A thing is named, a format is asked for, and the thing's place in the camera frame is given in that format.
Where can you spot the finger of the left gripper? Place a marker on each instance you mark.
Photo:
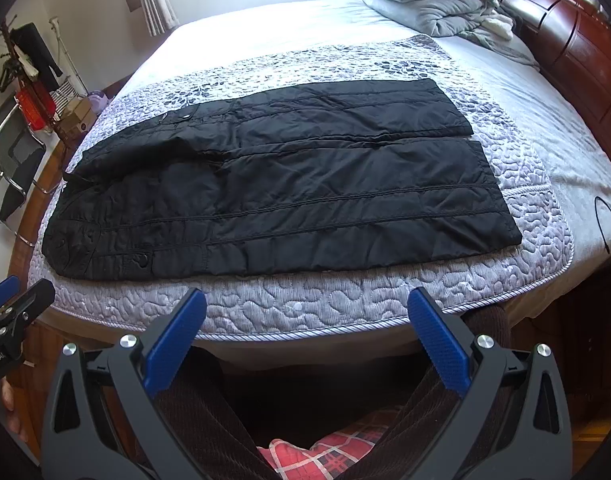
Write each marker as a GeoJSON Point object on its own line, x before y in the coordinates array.
{"type": "Point", "coordinates": [18, 310]}

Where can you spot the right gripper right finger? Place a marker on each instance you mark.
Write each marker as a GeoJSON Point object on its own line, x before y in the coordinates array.
{"type": "Point", "coordinates": [534, 440]}

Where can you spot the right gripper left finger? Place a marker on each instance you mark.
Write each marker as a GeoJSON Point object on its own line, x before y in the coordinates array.
{"type": "Point", "coordinates": [79, 441]}

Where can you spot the black pants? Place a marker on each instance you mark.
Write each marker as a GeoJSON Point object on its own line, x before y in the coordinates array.
{"type": "Point", "coordinates": [331, 176]}

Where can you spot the black chrome chair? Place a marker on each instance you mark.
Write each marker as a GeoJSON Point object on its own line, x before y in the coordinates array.
{"type": "Point", "coordinates": [21, 154]}

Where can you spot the red plaid slipper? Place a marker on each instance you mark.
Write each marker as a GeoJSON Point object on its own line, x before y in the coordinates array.
{"type": "Point", "coordinates": [330, 456]}

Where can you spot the cardboard box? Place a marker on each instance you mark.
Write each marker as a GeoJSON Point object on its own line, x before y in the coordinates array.
{"type": "Point", "coordinates": [77, 119]}

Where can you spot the coat rack with clothes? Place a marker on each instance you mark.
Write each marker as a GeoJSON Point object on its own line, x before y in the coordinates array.
{"type": "Point", "coordinates": [30, 64]}

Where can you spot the grey curtain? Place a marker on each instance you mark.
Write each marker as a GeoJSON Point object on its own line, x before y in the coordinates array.
{"type": "Point", "coordinates": [160, 16]}

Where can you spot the dark wooden headboard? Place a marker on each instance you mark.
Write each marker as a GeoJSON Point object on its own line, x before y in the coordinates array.
{"type": "Point", "coordinates": [572, 44]}

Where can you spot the grey folded duvet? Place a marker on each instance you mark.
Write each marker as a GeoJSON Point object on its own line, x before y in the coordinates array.
{"type": "Point", "coordinates": [482, 22]}

